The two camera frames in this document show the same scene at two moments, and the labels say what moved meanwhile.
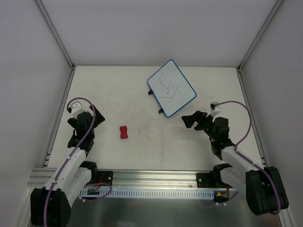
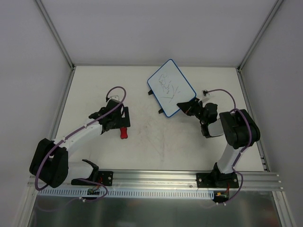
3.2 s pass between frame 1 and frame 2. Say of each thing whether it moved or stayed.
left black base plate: stayed
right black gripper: moved
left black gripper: moved
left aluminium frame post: stayed
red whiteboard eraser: stayed
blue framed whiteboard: stayed
